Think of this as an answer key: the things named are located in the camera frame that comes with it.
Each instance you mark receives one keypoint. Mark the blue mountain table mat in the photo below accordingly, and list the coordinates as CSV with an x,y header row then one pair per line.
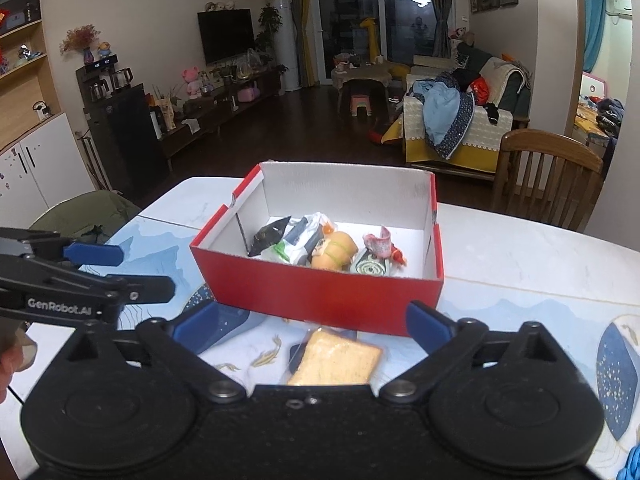
x,y
500,270

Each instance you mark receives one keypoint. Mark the black water dispenser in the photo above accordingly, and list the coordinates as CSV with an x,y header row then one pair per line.
x,y
121,128

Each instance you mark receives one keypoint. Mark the black snack packet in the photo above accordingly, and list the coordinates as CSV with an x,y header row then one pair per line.
x,y
267,236

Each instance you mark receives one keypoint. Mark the yellow chicken toy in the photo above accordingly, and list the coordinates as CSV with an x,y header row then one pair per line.
x,y
334,253

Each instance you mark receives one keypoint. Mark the wooden chair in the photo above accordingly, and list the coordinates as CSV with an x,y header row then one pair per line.
x,y
546,178

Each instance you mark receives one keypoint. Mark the pink stool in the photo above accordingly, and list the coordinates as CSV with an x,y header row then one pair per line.
x,y
359,101

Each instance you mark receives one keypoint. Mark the pink pig plush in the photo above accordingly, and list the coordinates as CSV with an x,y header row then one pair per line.
x,y
191,77

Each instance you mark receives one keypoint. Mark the white cabinet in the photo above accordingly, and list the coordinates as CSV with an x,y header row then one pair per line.
x,y
40,171

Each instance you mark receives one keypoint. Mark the yellow giraffe toy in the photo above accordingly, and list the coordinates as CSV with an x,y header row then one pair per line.
x,y
370,25

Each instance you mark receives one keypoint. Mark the black television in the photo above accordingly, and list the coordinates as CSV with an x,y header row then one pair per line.
x,y
225,33

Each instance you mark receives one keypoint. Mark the red keychain charm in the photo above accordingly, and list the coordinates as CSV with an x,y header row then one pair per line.
x,y
382,247

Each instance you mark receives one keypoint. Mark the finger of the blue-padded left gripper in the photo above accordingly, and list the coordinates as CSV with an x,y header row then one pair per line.
x,y
34,284
82,254

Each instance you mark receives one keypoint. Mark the white standing air conditioner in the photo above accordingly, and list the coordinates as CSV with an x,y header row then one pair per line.
x,y
284,41

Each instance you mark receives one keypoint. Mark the red cardboard box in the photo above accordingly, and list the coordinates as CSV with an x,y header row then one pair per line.
x,y
359,200

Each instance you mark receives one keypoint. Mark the bread slice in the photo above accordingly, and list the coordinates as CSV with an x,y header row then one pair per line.
x,y
334,360

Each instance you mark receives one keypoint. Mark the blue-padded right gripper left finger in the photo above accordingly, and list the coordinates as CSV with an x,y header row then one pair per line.
x,y
178,343

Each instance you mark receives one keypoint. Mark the white blue tissue packet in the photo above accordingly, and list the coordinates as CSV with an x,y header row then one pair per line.
x,y
300,239

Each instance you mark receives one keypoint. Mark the dark coffee table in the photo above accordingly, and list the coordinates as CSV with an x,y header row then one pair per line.
x,y
342,75

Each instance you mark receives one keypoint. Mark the low tv cabinet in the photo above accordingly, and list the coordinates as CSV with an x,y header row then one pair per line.
x,y
206,115

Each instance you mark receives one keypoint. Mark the sofa with clothes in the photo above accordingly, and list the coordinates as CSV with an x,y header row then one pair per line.
x,y
456,110

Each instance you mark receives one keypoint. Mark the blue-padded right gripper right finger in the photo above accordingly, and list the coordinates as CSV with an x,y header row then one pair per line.
x,y
450,346

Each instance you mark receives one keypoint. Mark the person's left hand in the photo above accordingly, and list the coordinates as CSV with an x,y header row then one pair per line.
x,y
20,355

